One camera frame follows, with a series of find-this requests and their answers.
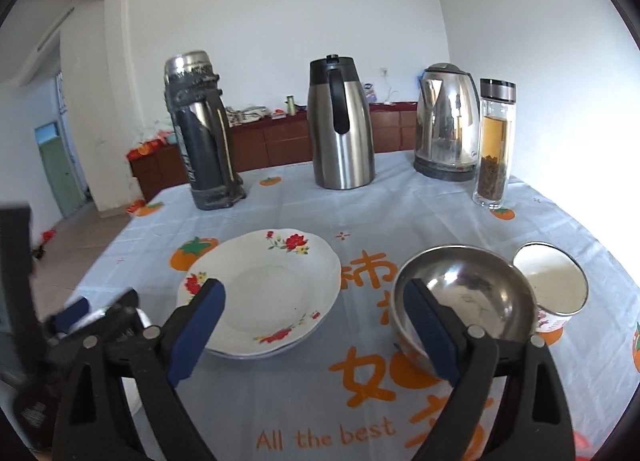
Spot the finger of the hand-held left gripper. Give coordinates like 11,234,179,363
46,295,94,341
85,288,152,343

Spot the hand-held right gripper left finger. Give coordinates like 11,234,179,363
52,278,226,461

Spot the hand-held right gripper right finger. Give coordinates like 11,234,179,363
402,278,579,461

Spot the stainless steel bowl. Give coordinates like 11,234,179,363
391,244,540,378

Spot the white floral plate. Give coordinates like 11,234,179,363
202,311,333,360
176,228,343,357

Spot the green door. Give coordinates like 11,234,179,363
34,124,87,218

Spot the persimmon print tablecloth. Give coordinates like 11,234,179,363
37,148,640,461

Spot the colourful clutter pile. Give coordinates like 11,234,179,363
126,134,179,163

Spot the dark worn thermos flask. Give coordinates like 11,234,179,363
164,50,247,212

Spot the brown wooden cabinet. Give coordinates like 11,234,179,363
129,101,422,203

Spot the glass tea bottle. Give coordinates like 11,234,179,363
472,78,517,208

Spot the stainless steel electric kettle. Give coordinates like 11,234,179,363
413,62,482,182

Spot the steel carafe black handle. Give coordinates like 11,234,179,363
306,54,377,191

